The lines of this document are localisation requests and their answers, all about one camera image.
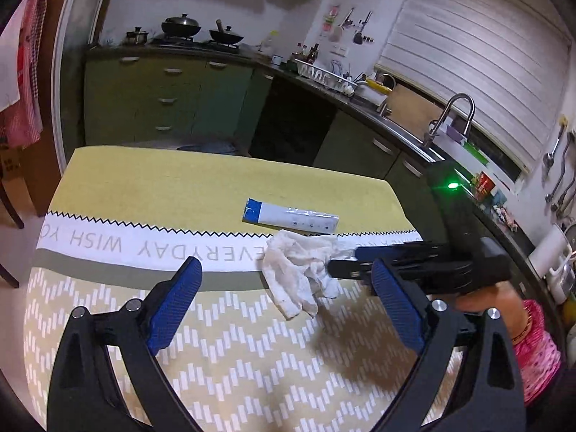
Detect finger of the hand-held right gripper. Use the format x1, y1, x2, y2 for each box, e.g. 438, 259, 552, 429
328, 256, 455, 292
344, 242, 453, 264

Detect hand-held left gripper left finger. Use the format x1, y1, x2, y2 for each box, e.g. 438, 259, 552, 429
46, 256, 203, 432

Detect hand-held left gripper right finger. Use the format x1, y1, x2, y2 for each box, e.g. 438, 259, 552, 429
371, 258, 527, 432

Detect white tissue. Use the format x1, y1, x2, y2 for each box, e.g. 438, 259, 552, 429
262, 229, 340, 320

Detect person's right hand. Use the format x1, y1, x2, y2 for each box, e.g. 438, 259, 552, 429
458, 280, 528, 339

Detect red small box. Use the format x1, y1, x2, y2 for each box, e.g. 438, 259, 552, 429
477, 172, 496, 199

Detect white electric kettle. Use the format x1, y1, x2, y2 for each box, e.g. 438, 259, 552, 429
528, 222, 574, 304

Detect blue white tube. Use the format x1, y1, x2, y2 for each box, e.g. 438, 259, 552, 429
242, 197, 339, 235

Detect purple soap box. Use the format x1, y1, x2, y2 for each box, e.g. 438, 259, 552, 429
445, 119, 469, 142

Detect hanging steel ladle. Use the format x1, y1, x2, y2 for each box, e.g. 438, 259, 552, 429
543, 117, 567, 167

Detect tall steel faucet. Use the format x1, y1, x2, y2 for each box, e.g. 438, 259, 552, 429
422, 94, 475, 147

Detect yellow patterned tablecloth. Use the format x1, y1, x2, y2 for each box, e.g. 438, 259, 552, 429
22, 145, 451, 432

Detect wooden cutting board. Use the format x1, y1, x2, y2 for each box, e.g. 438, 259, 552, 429
387, 83, 444, 131

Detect grey blue round object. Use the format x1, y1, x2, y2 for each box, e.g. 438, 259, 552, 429
177, 142, 241, 156

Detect small steel faucet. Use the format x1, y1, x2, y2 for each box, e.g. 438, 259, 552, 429
377, 73, 397, 115

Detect white dish rack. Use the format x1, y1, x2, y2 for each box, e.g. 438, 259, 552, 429
294, 58, 358, 95

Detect white window blind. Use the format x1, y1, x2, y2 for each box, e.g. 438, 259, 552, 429
375, 0, 570, 172

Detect hanging black kitchen tool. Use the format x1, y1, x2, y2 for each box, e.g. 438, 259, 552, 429
353, 11, 374, 46

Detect green lower kitchen cabinets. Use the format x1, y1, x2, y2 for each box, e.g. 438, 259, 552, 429
83, 47, 451, 190

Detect clear plastic container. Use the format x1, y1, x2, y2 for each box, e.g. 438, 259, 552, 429
258, 31, 280, 55

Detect gas stove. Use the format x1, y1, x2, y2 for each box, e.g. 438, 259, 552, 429
150, 36, 244, 52

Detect black open wok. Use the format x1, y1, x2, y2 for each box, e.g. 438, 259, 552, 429
208, 20, 245, 46

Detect red checked hanging cloth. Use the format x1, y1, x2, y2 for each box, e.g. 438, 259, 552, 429
0, 0, 50, 147

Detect black wok with lid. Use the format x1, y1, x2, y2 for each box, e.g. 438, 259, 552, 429
161, 13, 202, 39

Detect metal door frame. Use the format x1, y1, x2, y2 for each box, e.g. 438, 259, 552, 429
51, 0, 113, 176

